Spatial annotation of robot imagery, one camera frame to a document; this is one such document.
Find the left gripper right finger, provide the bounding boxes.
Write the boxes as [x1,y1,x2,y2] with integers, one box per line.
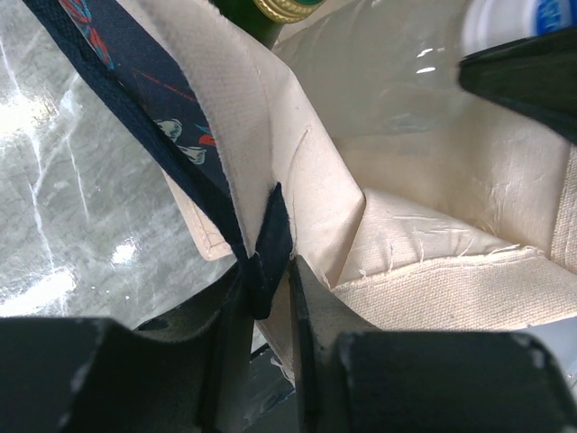
[289,257,576,432]

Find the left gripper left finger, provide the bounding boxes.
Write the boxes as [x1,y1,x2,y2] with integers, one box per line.
[1,267,252,432]

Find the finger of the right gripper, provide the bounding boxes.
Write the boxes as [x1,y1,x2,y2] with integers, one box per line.
[458,27,576,144]

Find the beige canvas tote bag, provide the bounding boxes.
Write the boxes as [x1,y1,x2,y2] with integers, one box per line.
[30,1,576,380]

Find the clear blue cap bottle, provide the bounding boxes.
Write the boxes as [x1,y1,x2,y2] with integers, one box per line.
[275,0,576,137]

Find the green glass bottle near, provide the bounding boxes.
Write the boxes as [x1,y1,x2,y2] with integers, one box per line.
[211,0,325,49]

